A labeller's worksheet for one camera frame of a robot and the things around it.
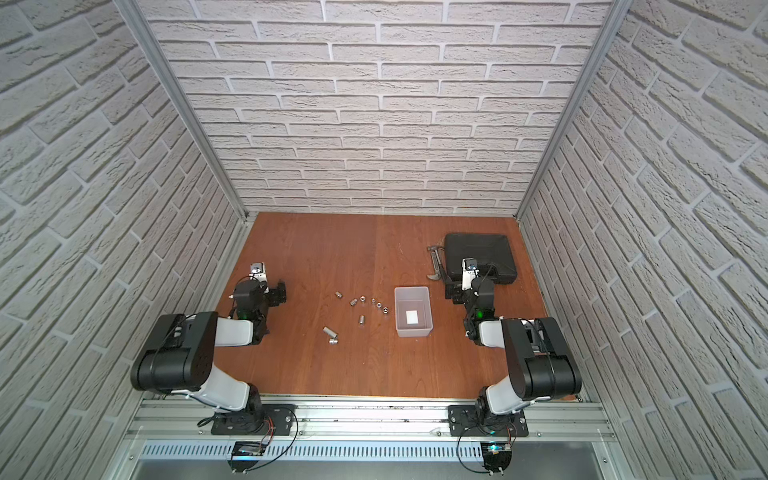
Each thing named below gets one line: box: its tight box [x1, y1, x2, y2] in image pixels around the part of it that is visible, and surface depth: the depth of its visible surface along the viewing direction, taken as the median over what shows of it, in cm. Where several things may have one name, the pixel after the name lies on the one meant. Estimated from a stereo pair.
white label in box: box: [406, 310, 419, 324], surface depth 94 cm
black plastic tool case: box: [444, 233, 518, 284], surface depth 105 cm
